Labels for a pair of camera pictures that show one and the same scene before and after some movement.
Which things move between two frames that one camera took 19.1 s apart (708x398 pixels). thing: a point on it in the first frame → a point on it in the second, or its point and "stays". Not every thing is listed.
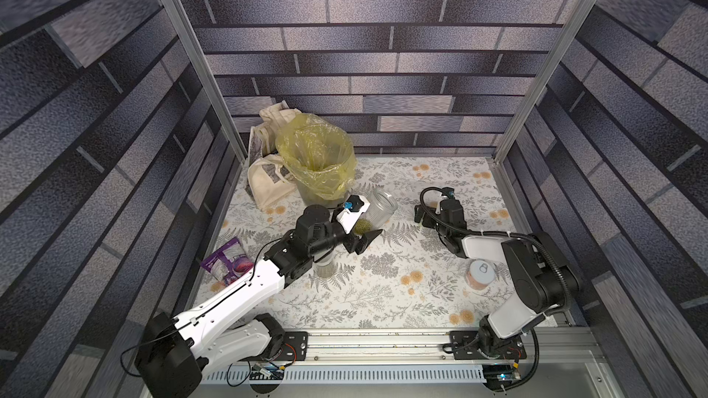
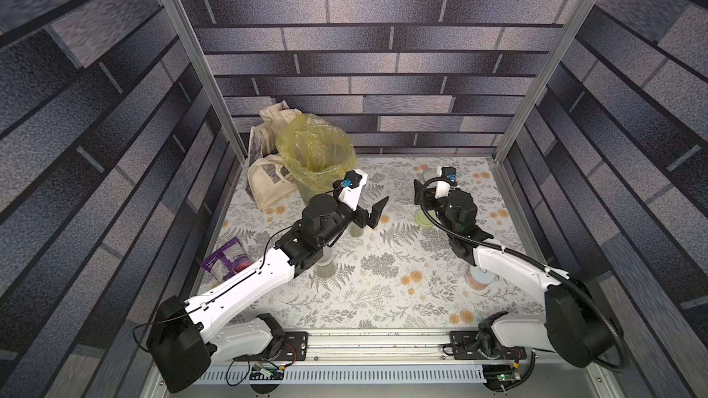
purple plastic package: x=230 y=263 stays
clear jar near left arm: x=327 y=265 stays
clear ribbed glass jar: x=383 y=204 → x=426 y=175
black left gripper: x=359 y=245 → x=361 y=218
